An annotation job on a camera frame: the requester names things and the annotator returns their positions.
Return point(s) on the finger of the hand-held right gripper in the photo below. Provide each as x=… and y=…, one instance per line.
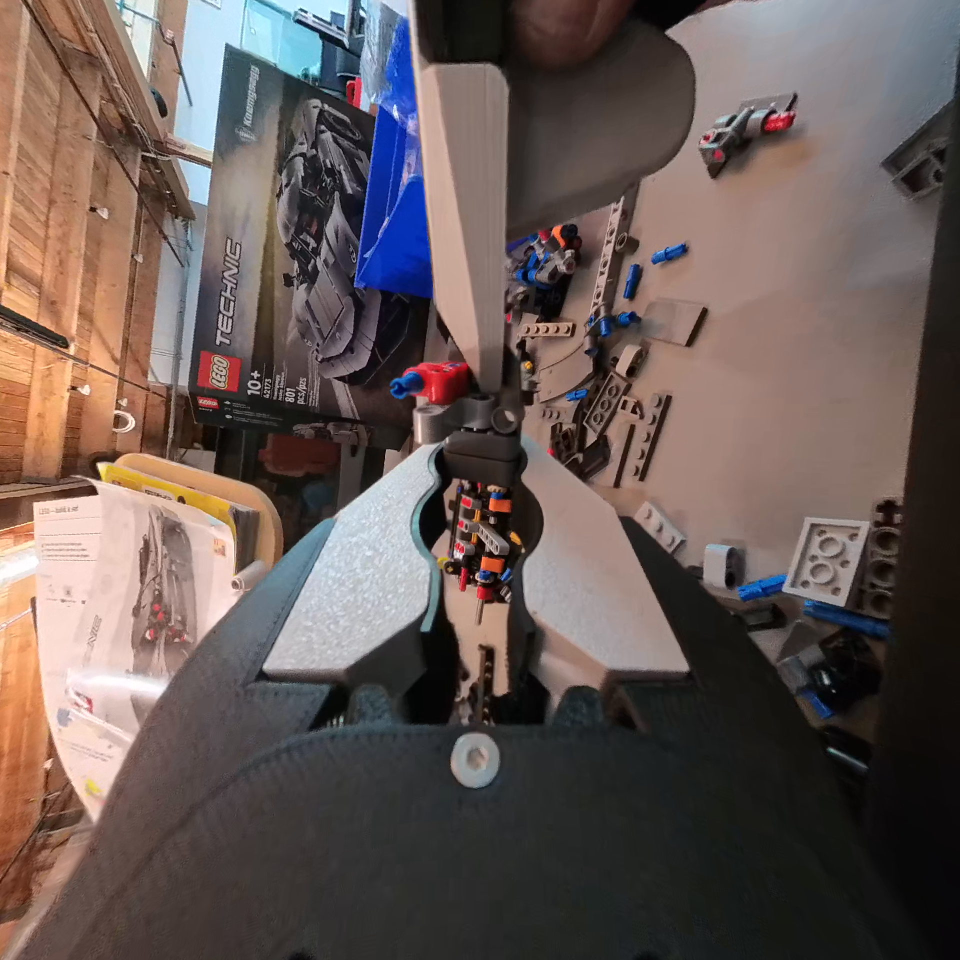
x=465, y=210

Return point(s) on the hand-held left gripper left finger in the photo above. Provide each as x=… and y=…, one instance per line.
x=352, y=600

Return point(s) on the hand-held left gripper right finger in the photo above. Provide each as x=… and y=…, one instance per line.
x=600, y=600

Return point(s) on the red lego connector blue pin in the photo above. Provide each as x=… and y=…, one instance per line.
x=439, y=379

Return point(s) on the light grey short lego beam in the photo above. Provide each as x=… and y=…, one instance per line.
x=450, y=420

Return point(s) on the blue lego suspension assembly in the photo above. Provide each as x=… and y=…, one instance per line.
x=544, y=259

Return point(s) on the long light grey lego beam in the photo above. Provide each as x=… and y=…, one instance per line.
x=611, y=255

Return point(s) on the multicoloured lego chassis assembly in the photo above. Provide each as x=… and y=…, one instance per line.
x=484, y=540

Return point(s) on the long black lego beam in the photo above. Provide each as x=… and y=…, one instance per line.
x=487, y=675

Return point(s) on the dark grey studded lego plate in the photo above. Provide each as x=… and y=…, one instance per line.
x=606, y=401
x=547, y=330

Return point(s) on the dark grey flat lego tile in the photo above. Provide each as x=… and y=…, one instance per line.
x=624, y=456
x=675, y=322

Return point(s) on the dark grey square lego slope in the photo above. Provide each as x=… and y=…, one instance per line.
x=562, y=442

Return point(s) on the black lego tube connector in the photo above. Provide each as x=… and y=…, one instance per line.
x=761, y=616

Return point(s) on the lego set box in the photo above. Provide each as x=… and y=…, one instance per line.
x=292, y=247

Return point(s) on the dark grey curved lego panel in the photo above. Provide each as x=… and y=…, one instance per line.
x=559, y=367

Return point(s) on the grey lego connector blue pins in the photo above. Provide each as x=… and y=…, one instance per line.
x=611, y=322

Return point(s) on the dark grey lego wing plate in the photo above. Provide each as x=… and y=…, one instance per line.
x=555, y=415

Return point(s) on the small grey lego wedge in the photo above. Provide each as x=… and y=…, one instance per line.
x=628, y=406

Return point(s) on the lego instruction booklet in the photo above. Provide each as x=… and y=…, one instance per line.
x=135, y=585

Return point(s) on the light grey studded lego plate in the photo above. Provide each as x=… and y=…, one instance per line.
x=829, y=562

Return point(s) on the black lego block blue pin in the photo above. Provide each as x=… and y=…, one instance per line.
x=836, y=671

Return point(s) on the long blue lego pin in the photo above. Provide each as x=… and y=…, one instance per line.
x=847, y=619

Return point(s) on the grey lego angle beam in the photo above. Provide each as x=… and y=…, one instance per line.
x=881, y=559

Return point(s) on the person's right hand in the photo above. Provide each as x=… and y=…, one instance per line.
x=570, y=30

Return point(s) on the blue plastic bin with label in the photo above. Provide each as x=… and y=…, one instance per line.
x=397, y=210

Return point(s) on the black perforated panel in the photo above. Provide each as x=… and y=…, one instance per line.
x=922, y=525

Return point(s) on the small dark grey lego bracket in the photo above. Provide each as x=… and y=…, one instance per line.
x=919, y=161

